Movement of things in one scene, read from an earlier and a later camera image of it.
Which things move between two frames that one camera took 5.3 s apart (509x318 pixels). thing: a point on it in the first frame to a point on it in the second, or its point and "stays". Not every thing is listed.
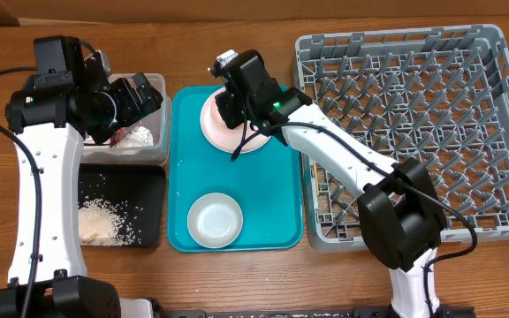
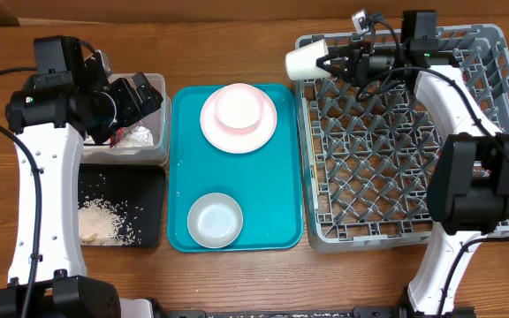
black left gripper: (134, 109) stays
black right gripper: (224, 105) to (354, 71)
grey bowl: (215, 220) stays
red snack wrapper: (115, 139) stays
